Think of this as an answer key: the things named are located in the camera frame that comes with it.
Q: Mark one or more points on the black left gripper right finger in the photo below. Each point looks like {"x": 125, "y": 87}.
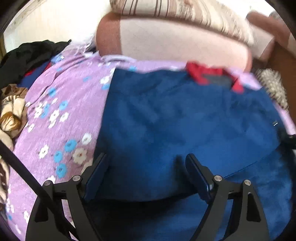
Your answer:
{"x": 247, "y": 220}

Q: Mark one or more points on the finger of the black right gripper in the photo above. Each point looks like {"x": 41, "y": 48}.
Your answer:
{"x": 290, "y": 139}

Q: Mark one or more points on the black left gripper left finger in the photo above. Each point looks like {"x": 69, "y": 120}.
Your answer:
{"x": 65, "y": 215}

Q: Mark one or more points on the blue work jacket red collar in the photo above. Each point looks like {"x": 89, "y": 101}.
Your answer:
{"x": 150, "y": 123}

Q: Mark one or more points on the black clothes pile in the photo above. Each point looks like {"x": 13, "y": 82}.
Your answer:
{"x": 16, "y": 63}

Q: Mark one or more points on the black white checkered cloth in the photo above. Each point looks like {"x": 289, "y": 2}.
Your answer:
{"x": 272, "y": 82}

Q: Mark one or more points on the brown pink bed headboard cushion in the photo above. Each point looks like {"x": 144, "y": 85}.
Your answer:
{"x": 281, "y": 58}

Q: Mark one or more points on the purple floral bed sheet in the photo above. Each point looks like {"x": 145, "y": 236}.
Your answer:
{"x": 65, "y": 106}

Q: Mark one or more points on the brown cream patterned blanket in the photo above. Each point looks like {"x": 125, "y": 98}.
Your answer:
{"x": 13, "y": 120}

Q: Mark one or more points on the striped beige pillow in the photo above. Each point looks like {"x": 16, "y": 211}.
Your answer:
{"x": 209, "y": 14}

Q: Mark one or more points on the blue garment under pile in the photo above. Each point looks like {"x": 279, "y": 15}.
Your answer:
{"x": 30, "y": 77}

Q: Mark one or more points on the pink brown bolster cushion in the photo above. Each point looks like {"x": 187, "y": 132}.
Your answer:
{"x": 158, "y": 39}

